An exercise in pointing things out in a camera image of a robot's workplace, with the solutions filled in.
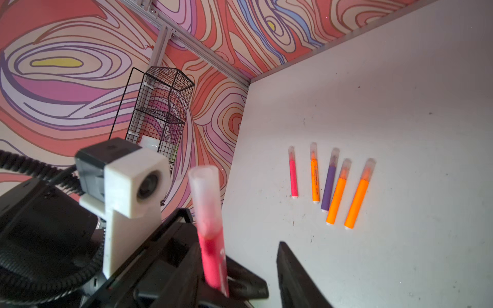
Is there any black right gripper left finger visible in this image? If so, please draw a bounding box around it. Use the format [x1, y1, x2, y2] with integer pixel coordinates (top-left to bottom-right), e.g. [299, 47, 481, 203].
[151, 243, 202, 307]

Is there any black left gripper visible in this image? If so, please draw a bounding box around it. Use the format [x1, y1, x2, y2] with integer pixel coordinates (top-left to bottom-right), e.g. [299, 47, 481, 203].
[1, 178, 269, 307]

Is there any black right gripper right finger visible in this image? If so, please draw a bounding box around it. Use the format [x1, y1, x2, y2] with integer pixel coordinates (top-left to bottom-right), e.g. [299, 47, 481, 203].
[277, 241, 332, 308]

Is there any purple pen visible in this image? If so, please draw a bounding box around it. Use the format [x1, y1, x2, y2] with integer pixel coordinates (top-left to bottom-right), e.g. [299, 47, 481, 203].
[321, 148, 340, 213]

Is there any orange highlighter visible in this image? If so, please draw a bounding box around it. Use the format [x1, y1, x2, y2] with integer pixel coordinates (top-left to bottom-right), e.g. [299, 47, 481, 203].
[310, 142, 320, 204]
[344, 158, 376, 229]
[326, 159, 352, 225]

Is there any pink highlighter pen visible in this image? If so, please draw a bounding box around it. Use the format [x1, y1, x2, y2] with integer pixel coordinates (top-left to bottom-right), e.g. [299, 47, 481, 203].
[288, 146, 299, 198]
[188, 165, 229, 296]

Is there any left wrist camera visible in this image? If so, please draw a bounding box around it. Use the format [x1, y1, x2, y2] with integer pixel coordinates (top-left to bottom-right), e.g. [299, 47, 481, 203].
[74, 138, 172, 278]

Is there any left black wire basket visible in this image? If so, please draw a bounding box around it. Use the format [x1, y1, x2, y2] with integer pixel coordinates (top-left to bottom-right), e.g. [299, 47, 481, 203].
[109, 66, 195, 169]

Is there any aluminium frame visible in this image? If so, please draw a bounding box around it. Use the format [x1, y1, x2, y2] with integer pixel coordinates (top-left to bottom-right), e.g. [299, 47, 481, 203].
[121, 1, 251, 91]

